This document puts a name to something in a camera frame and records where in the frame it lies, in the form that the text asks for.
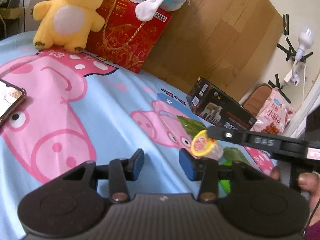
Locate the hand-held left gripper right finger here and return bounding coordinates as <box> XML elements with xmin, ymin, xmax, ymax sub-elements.
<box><xmin>179</xmin><ymin>148</ymin><xmax>280</xmax><ymax>202</ymax></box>

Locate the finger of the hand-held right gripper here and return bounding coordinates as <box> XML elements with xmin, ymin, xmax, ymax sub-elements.
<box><xmin>207</xmin><ymin>126</ymin><xmax>250</xmax><ymax>144</ymax></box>

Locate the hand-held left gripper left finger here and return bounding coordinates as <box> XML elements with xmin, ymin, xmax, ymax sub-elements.
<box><xmin>42</xmin><ymin>149</ymin><xmax>145</xmax><ymax>203</ymax></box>

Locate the bright green snack packet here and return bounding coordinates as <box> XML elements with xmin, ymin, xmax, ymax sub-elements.
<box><xmin>219</xmin><ymin>147</ymin><xmax>247</xmax><ymax>196</ymax></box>

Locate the yellow lid jelly cup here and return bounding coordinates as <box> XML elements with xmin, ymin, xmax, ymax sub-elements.
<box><xmin>190</xmin><ymin>129</ymin><xmax>224</xmax><ymax>164</ymax></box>

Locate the black sheep print box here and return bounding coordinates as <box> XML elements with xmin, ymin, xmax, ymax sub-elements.
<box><xmin>186</xmin><ymin>77</ymin><xmax>258</xmax><ymax>132</ymax></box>

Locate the green packet with clear edge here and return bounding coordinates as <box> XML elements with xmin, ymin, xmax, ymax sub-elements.
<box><xmin>176</xmin><ymin>115</ymin><xmax>208</xmax><ymax>140</ymax></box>

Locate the person's right hand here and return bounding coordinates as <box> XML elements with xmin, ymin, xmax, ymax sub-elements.
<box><xmin>270</xmin><ymin>166</ymin><xmax>320</xmax><ymax>205</ymax></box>

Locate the large pink snack bag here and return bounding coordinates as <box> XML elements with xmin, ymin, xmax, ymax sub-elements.
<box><xmin>255</xmin><ymin>87</ymin><xmax>294</xmax><ymax>134</ymax></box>

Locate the pig printed bed sheet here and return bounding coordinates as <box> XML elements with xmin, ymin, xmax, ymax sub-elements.
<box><xmin>0</xmin><ymin>30</ymin><xmax>280</xmax><ymax>240</ymax></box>

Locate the black tape strip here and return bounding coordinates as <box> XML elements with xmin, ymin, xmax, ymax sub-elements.
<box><xmin>268</xmin><ymin>74</ymin><xmax>284</xmax><ymax>88</ymax></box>
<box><xmin>282</xmin><ymin>14</ymin><xmax>289</xmax><ymax>37</ymax></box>
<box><xmin>276</xmin><ymin>37</ymin><xmax>313</xmax><ymax>62</ymax></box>

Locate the person's purple clothing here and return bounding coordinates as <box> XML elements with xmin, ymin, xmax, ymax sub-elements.
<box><xmin>304</xmin><ymin>220</ymin><xmax>320</xmax><ymax>240</ymax></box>

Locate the wooden board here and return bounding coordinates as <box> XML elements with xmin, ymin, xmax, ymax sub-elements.
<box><xmin>140</xmin><ymin>0</ymin><xmax>285</xmax><ymax>103</ymax></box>

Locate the white light bulb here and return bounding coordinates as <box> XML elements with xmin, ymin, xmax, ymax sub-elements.
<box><xmin>295</xmin><ymin>27</ymin><xmax>314</xmax><ymax>60</ymax></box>

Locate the red gift bag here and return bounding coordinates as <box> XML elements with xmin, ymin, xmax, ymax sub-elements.
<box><xmin>86</xmin><ymin>0</ymin><xmax>172</xmax><ymax>74</ymax></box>

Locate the smartphone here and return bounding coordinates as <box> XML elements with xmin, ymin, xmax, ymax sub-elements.
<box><xmin>0</xmin><ymin>79</ymin><xmax>27</xmax><ymax>124</ymax></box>

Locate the yellow plush toy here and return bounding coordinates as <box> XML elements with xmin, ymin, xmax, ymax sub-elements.
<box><xmin>31</xmin><ymin>0</ymin><xmax>109</xmax><ymax>53</ymax></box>

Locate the cardboard box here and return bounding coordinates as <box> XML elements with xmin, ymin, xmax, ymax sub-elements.
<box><xmin>0</xmin><ymin>0</ymin><xmax>25</xmax><ymax>20</ymax></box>

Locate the white cable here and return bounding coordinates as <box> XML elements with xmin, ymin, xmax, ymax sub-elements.
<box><xmin>301</xmin><ymin>62</ymin><xmax>307</xmax><ymax>100</ymax></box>

